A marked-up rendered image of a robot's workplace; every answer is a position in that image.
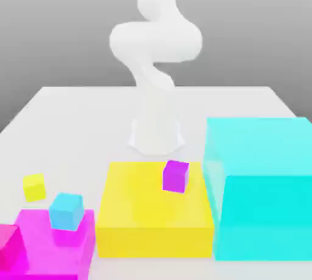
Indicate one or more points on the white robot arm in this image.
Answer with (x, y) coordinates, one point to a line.
(156, 41)

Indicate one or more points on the small purple cube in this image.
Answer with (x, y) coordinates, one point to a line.
(175, 177)

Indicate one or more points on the small blue cube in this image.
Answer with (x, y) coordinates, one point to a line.
(66, 211)

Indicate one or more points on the small yellow cube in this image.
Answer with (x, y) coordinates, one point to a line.
(34, 188)

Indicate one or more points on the small pink cube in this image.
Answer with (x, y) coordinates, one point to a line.
(11, 248)

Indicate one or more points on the large yellow box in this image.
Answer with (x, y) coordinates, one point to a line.
(151, 216)

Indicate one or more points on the large cyan box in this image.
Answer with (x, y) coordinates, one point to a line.
(263, 187)

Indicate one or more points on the large magenta box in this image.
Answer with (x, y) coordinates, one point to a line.
(58, 255)

